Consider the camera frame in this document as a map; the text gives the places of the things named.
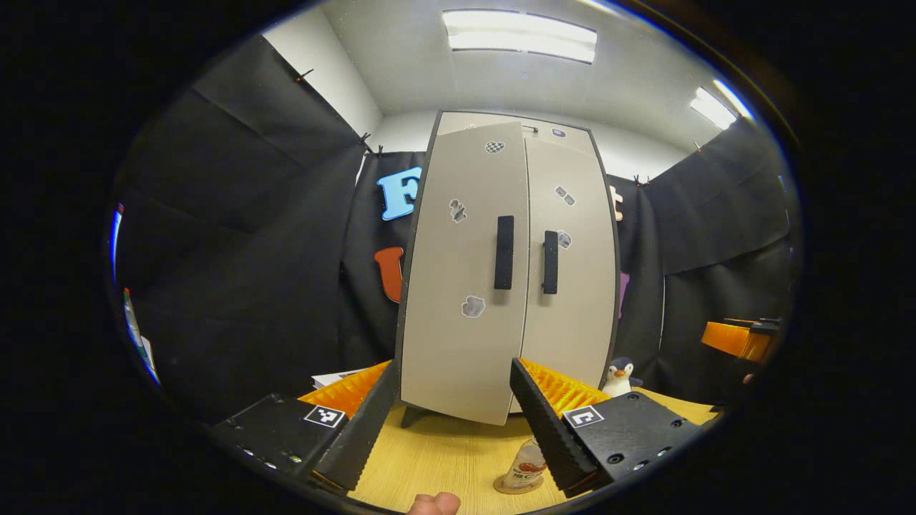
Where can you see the black backdrop cloth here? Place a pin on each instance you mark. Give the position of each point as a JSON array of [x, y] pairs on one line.
[[250, 250]]

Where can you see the round brown coaster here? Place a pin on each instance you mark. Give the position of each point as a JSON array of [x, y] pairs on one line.
[[504, 487]]

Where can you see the white cover book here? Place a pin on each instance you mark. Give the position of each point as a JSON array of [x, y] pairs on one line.
[[336, 377]]

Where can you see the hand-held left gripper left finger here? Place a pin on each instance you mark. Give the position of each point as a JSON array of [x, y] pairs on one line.
[[365, 429]]

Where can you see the penguin plush toy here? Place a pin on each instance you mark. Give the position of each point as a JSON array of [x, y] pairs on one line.
[[619, 378]]

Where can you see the small ceiling light panel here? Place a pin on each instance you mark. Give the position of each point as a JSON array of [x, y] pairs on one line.
[[712, 109]]

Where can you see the white paper card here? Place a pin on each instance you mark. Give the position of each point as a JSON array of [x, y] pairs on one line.
[[149, 357]]

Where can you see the grey cabinet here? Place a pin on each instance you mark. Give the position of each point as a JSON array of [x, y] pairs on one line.
[[411, 415]]

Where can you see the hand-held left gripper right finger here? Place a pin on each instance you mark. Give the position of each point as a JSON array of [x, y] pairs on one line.
[[544, 422]]

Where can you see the grey cabinet door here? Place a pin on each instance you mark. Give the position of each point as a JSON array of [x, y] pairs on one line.
[[458, 272], [580, 286]]

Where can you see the computer monitor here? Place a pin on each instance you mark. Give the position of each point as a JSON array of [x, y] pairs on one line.
[[114, 243]]

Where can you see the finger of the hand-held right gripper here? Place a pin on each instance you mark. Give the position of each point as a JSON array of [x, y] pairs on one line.
[[730, 337]]

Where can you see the clear bottle red label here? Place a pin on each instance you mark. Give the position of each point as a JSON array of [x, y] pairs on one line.
[[526, 468]]

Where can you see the large ceiling light panel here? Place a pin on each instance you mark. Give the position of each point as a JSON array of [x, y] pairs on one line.
[[519, 36]]

